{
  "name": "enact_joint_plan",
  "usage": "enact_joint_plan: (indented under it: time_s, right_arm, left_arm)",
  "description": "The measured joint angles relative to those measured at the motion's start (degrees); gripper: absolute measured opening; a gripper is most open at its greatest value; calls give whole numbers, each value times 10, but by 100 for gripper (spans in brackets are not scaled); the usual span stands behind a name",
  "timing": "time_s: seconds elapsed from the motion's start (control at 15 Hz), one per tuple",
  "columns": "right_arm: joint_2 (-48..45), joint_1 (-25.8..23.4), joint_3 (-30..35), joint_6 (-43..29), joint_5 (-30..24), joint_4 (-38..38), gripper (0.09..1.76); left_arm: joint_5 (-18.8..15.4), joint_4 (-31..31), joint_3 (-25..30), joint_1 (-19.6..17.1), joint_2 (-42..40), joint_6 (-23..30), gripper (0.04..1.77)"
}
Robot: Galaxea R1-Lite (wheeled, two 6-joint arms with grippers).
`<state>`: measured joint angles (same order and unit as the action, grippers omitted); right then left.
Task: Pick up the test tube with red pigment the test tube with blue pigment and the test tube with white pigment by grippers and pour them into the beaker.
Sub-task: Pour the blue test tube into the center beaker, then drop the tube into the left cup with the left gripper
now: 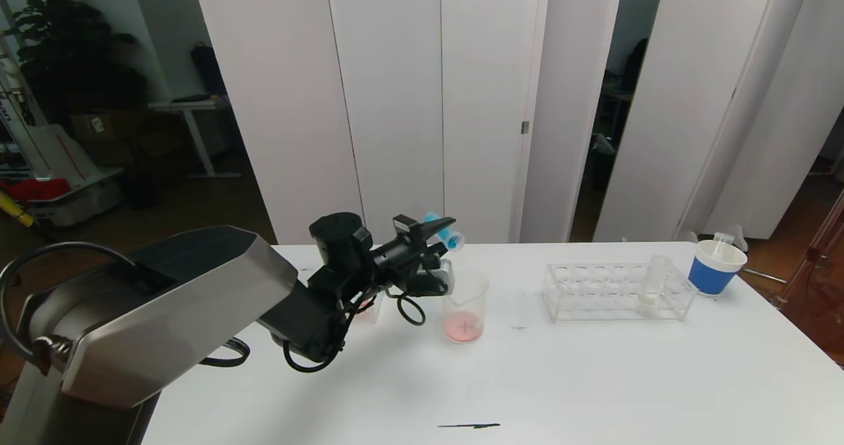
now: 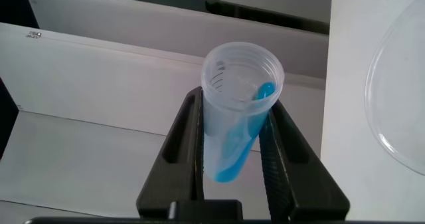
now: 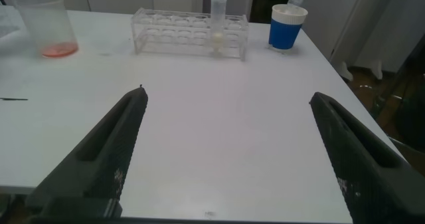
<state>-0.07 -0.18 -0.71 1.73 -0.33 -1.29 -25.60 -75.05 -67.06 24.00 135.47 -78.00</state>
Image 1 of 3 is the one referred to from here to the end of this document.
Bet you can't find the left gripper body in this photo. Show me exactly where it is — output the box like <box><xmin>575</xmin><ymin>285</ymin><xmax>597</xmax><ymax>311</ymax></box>
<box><xmin>372</xmin><ymin>214</ymin><xmax>435</xmax><ymax>271</ymax></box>

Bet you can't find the blue pigment test tube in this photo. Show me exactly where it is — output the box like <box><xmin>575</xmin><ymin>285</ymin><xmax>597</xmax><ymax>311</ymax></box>
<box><xmin>423</xmin><ymin>212</ymin><xmax>466</xmax><ymax>249</ymax></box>

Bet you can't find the clear glass beaker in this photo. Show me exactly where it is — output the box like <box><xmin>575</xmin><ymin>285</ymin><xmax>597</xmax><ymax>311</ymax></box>
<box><xmin>440</xmin><ymin>267</ymin><xmax>490</xmax><ymax>343</ymax></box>

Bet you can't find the clear acrylic tube rack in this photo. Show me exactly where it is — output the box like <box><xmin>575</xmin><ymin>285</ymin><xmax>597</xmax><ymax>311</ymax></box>
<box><xmin>542</xmin><ymin>262</ymin><xmax>698</xmax><ymax>322</ymax></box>
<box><xmin>349</xmin><ymin>292</ymin><xmax>384</xmax><ymax>325</ymax></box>

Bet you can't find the yellow pigment test tube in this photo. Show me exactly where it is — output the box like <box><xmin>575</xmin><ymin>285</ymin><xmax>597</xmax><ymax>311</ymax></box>
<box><xmin>637</xmin><ymin>255</ymin><xmax>671</xmax><ymax>315</ymax></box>

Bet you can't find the white folding partition screen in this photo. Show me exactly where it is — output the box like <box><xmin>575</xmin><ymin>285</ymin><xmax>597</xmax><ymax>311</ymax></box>
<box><xmin>191</xmin><ymin>0</ymin><xmax>626</xmax><ymax>246</ymax></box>
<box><xmin>592</xmin><ymin>0</ymin><xmax>844</xmax><ymax>243</ymax></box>

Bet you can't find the white standing desk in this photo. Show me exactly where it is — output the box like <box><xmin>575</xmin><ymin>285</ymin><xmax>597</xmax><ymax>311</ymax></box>
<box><xmin>148</xmin><ymin>96</ymin><xmax>241</xmax><ymax>179</ymax></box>

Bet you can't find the black bag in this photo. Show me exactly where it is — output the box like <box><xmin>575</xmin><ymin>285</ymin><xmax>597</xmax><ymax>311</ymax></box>
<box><xmin>190</xmin><ymin>42</ymin><xmax>228</xmax><ymax>99</ymax></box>

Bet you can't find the blue white paper cup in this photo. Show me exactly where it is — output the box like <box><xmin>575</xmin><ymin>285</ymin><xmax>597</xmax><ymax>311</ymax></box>
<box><xmin>688</xmin><ymin>239</ymin><xmax>748</xmax><ymax>296</ymax></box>

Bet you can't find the white floor object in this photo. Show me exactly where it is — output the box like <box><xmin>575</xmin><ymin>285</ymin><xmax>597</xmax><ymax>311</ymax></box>
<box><xmin>686</xmin><ymin>226</ymin><xmax>749</xmax><ymax>253</ymax></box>

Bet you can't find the brown cardboard box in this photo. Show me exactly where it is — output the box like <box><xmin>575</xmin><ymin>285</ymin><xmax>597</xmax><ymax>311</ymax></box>
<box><xmin>70</xmin><ymin>111</ymin><xmax>135</xmax><ymax>146</ymax></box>

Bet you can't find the grey crate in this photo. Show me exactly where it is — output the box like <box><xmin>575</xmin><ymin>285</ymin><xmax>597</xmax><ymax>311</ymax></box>
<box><xmin>28</xmin><ymin>167</ymin><xmax>125</xmax><ymax>227</ymax></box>

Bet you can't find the white board with red line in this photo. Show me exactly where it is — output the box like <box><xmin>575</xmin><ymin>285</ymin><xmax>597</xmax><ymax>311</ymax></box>
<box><xmin>24</xmin><ymin>124</ymin><xmax>98</xmax><ymax>191</ymax></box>

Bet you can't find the red box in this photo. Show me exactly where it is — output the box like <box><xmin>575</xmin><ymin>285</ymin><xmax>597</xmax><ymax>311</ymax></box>
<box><xmin>0</xmin><ymin>179</ymin><xmax>69</xmax><ymax>202</ymax></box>

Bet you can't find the dark green potted plant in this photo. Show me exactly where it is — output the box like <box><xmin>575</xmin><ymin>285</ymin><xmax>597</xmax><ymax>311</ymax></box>
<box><xmin>0</xmin><ymin>0</ymin><xmax>150</xmax><ymax>131</ymax></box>

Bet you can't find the yellow tool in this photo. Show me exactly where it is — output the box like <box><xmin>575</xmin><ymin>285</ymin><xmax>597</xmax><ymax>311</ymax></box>
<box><xmin>0</xmin><ymin>189</ymin><xmax>36</xmax><ymax>228</ymax></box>

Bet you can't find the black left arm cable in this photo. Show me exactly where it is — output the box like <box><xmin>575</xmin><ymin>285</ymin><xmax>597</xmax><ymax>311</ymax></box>
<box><xmin>198</xmin><ymin>287</ymin><xmax>429</xmax><ymax>374</ymax></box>

